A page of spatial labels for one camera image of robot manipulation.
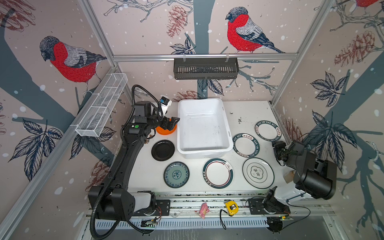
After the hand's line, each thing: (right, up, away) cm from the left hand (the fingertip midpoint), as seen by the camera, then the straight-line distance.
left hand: (171, 114), depth 75 cm
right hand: (+63, -19, +17) cm, 68 cm away
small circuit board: (-10, -54, -4) cm, 55 cm away
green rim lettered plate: (+46, -21, +22) cm, 55 cm away
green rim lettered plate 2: (+64, -12, +28) cm, 71 cm away
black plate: (-8, -23, +17) cm, 30 cm away
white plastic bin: (+18, -12, +29) cm, 36 cm away
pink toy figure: (+17, -47, -4) cm, 50 cm away
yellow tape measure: (+31, -46, -3) cm, 56 cm away
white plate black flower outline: (+50, -34, +10) cm, 61 cm away
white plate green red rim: (+26, -34, +9) cm, 44 cm away
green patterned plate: (+2, -35, +9) cm, 37 cm away
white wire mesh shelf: (-37, -4, -4) cm, 37 cm away
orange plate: (-8, -13, +28) cm, 31 cm away
